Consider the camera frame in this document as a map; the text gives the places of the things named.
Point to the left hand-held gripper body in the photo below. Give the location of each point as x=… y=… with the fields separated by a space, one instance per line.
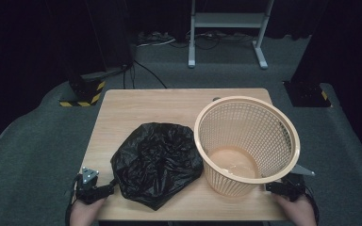
x=89 y=188

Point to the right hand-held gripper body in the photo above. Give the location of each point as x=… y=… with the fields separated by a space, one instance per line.
x=292 y=185

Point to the black plastic garbage bag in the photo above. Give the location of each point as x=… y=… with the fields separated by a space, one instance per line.
x=157 y=160

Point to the beige plastic mesh basket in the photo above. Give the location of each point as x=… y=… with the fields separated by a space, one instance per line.
x=248 y=125

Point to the person's left hand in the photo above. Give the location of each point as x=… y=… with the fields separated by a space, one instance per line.
x=86 y=213

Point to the person's right hand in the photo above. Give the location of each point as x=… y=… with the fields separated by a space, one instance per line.
x=295 y=212

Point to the black stand base yellow mark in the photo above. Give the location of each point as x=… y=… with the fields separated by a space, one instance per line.
x=306 y=94

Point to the black yellow striped stand base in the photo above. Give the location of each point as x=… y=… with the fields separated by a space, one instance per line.
x=86 y=91

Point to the white metal stand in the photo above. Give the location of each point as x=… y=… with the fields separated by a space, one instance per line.
x=229 y=20

